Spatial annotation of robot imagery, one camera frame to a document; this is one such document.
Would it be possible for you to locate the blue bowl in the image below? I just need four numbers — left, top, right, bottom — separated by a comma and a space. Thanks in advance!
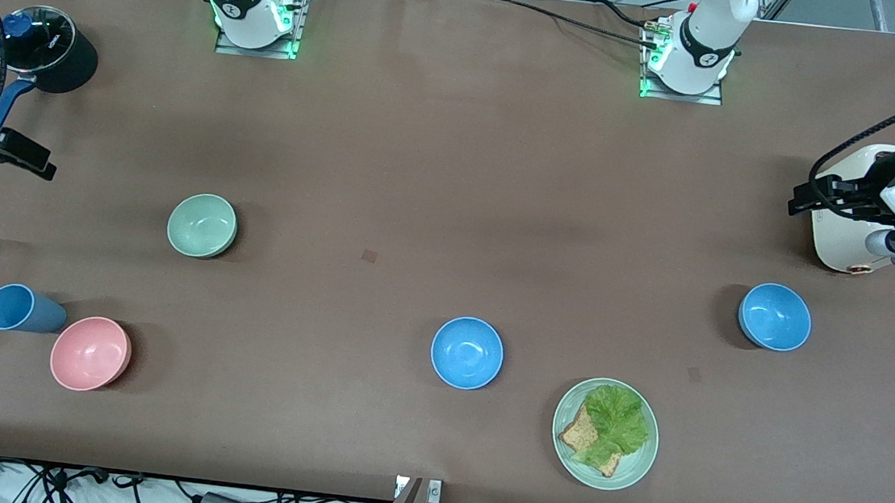
735, 279, 815, 354
428, 313, 507, 393

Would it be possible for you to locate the green bowl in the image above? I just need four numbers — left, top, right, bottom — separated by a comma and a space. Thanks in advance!
165, 191, 240, 262

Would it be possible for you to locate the pink bowl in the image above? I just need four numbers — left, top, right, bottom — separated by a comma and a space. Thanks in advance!
48, 312, 136, 396

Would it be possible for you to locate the cream white toaster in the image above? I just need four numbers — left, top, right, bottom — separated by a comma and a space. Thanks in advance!
806, 138, 895, 279

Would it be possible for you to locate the glass lid with blue knob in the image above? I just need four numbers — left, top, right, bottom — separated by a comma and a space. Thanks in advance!
0, 2, 79, 78

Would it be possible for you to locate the blue plastic cup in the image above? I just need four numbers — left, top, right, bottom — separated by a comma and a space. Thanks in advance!
0, 282, 71, 337

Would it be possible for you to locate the green lettuce leaf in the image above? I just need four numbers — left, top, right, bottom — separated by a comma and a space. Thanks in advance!
575, 382, 655, 472

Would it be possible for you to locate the pale green plate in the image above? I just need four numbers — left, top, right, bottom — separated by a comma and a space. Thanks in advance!
547, 373, 664, 495

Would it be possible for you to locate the light brown toast slice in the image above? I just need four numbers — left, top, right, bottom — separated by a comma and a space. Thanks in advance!
555, 401, 628, 480

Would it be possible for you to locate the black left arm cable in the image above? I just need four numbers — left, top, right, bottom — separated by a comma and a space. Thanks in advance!
808, 64, 895, 198

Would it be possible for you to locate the black pot with blue handle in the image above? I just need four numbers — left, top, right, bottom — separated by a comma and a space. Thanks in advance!
0, 2, 103, 141

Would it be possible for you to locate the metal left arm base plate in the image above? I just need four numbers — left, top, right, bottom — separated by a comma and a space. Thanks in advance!
638, 18, 731, 107

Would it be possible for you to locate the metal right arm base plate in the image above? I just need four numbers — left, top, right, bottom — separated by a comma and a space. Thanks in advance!
214, 0, 308, 62

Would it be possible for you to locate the black cable on table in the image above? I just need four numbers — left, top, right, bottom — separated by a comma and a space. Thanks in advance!
475, 0, 666, 51

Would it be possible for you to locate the white metal bracket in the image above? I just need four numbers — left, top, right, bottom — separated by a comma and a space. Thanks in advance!
394, 476, 444, 503

